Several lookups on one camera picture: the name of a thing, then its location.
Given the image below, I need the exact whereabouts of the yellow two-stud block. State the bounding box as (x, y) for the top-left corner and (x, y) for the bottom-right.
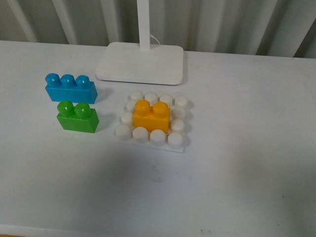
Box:
(133, 100), (170, 133)

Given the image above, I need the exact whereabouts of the green two-stud block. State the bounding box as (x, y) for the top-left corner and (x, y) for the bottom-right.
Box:
(57, 101), (99, 133)

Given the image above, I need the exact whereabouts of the blue three-stud block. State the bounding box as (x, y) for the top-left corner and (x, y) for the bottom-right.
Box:
(45, 73), (98, 104)

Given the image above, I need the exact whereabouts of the white desk lamp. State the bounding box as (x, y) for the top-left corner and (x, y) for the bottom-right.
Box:
(95, 0), (184, 85)

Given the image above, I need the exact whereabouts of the grey-white pleated curtain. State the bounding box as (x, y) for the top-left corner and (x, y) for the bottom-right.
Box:
(0, 0), (316, 58)

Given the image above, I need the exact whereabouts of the white studded base plate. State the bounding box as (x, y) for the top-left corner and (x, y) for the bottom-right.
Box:
(114, 90), (189, 153)

